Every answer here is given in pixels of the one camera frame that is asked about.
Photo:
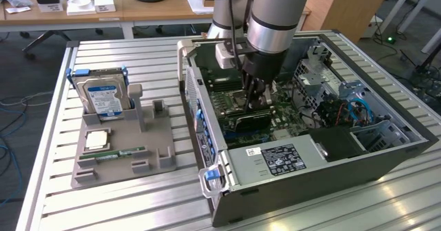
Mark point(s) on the white paper card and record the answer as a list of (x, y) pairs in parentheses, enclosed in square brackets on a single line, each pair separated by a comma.
[(18, 9)]

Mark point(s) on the CPU socket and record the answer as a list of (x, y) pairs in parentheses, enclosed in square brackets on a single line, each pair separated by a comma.
[(239, 96)]

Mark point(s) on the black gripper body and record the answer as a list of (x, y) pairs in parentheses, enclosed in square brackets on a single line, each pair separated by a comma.
[(263, 65)]

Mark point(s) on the silver perforated disk bay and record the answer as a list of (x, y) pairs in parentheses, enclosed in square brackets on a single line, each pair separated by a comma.
[(310, 86)]

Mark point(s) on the green motherboard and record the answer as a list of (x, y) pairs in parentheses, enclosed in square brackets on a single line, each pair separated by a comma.
[(286, 122)]

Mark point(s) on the wooden cabinet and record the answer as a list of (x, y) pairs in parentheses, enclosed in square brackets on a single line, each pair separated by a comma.
[(351, 8)]

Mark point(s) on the blue case latch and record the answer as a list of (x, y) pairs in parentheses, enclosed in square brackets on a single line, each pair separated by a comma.
[(211, 175)]

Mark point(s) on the open dark PC case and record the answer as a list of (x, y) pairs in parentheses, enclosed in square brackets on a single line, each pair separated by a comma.
[(310, 189)]

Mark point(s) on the gray power supply unit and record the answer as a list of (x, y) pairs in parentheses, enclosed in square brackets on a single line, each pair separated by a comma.
[(277, 161)]

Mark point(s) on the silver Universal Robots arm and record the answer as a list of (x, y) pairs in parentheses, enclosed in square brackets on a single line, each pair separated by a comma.
[(277, 11)]

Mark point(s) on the black chair base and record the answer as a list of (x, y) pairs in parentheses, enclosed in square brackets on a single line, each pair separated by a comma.
[(51, 38)]

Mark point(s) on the white table frame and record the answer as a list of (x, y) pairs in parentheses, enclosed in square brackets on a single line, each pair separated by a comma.
[(407, 6)]

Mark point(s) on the black power connector bundle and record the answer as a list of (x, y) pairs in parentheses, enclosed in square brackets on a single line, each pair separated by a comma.
[(327, 113)]

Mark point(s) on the hard disk in blue carrier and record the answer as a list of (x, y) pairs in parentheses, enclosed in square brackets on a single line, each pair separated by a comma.
[(102, 99)]

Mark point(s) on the gray wrist camera box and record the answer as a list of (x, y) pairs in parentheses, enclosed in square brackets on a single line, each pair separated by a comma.
[(227, 59)]

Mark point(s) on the metal socket cover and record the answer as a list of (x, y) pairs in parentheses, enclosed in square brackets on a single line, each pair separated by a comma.
[(271, 94)]

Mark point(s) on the white tape roll on box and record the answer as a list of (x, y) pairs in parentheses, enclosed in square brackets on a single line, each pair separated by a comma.
[(81, 6)]

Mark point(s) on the black graphics card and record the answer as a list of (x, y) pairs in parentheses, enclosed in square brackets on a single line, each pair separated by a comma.
[(254, 123)]

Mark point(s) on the green RAM stick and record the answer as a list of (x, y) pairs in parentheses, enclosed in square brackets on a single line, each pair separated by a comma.
[(114, 154)]

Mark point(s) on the gray parts rack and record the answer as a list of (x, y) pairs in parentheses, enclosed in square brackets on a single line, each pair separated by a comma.
[(131, 140)]

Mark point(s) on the green indicator light device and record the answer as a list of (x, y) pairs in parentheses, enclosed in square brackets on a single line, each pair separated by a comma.
[(391, 39)]

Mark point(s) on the silver CPU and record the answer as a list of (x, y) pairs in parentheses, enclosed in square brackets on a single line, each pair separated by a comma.
[(97, 139)]

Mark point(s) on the white box with black top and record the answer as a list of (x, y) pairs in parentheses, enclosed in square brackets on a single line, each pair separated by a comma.
[(49, 3)]

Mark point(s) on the stack of white papers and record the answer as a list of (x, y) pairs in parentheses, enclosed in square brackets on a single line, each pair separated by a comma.
[(201, 6)]

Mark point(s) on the silver slotted disk bay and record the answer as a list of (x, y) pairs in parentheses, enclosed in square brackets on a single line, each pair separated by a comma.
[(383, 135)]

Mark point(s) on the silver chipset heatsink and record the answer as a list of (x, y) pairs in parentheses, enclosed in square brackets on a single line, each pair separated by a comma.
[(283, 135)]

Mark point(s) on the small white labelled box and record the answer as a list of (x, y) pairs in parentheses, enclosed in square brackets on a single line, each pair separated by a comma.
[(105, 5)]

